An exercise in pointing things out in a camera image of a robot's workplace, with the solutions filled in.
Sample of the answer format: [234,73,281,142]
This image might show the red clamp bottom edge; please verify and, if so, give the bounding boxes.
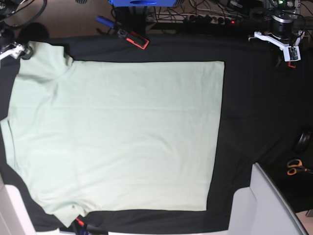
[75,218,85,228]

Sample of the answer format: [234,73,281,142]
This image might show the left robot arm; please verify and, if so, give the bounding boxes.
[248,0,313,69]

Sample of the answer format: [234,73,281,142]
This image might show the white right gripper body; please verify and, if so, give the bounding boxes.
[0,42,26,60]

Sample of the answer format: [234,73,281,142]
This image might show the blue plastic box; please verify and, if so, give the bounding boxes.
[109,0,176,7]

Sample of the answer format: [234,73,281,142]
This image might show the red black clamp top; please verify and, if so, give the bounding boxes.
[117,28,149,49]

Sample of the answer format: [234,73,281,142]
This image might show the orange handled scissors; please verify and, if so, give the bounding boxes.
[287,159,313,176]

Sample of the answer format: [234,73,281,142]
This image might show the black table cloth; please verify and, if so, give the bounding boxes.
[0,34,313,232]

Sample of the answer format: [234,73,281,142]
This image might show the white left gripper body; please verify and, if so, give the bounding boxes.
[248,31,301,61]

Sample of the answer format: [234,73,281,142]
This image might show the black round tape roll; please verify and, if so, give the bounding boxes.
[294,131,313,154]

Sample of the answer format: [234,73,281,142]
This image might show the blue handle tool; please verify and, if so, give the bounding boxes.
[96,16,115,28]

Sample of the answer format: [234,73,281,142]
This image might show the light green T-shirt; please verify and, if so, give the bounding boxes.
[0,42,224,226]

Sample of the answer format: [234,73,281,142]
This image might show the red black clamp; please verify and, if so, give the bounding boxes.
[117,28,149,49]
[288,61,296,69]

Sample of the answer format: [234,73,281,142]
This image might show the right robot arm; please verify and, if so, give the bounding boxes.
[0,0,47,60]

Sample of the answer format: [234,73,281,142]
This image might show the white table block left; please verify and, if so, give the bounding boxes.
[0,177,37,235]

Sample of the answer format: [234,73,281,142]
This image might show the red black clamp right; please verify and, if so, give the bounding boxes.
[288,61,296,69]

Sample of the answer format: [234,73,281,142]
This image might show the white power strip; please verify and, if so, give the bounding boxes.
[147,12,241,25]

